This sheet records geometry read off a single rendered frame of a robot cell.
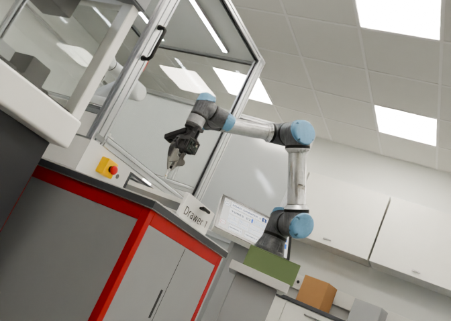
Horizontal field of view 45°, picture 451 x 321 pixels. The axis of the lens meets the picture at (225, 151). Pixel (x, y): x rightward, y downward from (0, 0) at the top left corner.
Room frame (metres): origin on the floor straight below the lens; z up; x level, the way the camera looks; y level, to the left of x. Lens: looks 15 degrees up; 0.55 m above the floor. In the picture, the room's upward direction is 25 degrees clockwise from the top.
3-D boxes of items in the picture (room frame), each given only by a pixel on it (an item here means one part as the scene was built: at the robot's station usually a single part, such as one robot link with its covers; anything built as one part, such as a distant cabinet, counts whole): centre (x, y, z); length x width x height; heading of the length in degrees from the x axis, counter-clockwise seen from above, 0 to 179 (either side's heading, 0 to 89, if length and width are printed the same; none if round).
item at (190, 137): (2.18, 0.16, 1.11); 0.09 x 0.08 x 0.12; 48
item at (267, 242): (2.56, -0.39, 0.91); 0.15 x 0.15 x 0.10
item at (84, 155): (2.87, 0.67, 0.87); 1.02 x 0.95 x 0.14; 150
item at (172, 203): (2.54, 0.18, 0.86); 0.40 x 0.26 x 0.06; 60
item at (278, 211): (2.55, -0.39, 1.03); 0.13 x 0.12 x 0.14; 22
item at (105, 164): (2.30, 0.43, 0.88); 0.07 x 0.05 x 0.07; 150
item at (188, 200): (2.43, 0.00, 0.87); 0.29 x 0.02 x 0.11; 150
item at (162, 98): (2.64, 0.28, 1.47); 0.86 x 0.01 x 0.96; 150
